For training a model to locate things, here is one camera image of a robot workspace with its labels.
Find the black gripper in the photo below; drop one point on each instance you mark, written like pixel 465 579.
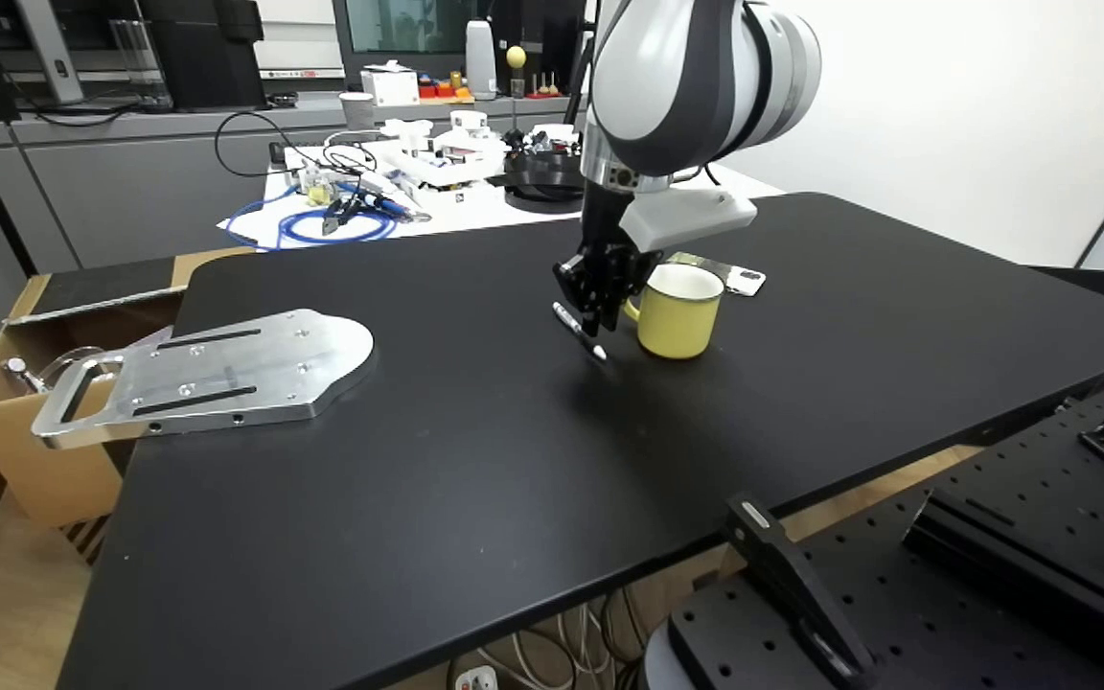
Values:
pixel 603 217

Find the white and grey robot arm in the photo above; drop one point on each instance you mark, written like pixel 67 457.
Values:
pixel 692 78

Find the yellow mug with white inside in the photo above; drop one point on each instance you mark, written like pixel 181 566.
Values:
pixel 678 310

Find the black headset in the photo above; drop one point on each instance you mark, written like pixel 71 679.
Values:
pixel 543 165

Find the white table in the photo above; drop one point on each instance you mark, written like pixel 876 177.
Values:
pixel 476 213

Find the white electronics device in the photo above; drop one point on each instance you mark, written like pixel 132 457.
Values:
pixel 440 147

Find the small yellow ball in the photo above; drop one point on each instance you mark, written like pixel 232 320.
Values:
pixel 514 58

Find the white cylindrical bottle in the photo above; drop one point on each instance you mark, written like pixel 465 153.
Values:
pixel 479 58

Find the small white box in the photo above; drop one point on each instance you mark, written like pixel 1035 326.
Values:
pixel 387 85

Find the black table clamp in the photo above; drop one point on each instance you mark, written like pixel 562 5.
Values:
pixel 794 587

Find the flat silver metal plate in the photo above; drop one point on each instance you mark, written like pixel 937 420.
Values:
pixel 207 369

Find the black computer monitor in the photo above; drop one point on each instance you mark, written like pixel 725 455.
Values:
pixel 201 51

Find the black foam sheet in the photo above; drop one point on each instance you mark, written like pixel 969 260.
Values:
pixel 106 285

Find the black perforated optical breadboard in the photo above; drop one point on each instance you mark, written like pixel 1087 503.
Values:
pixel 959 616

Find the grey cabinet counter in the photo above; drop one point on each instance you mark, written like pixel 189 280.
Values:
pixel 106 203

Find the cardboard box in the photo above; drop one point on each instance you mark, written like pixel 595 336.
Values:
pixel 38 474

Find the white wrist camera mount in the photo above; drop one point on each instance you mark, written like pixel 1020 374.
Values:
pixel 686 213

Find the wall window screen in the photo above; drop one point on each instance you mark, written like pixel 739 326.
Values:
pixel 405 25

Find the black rail on breadboard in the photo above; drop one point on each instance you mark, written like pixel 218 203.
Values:
pixel 1035 576

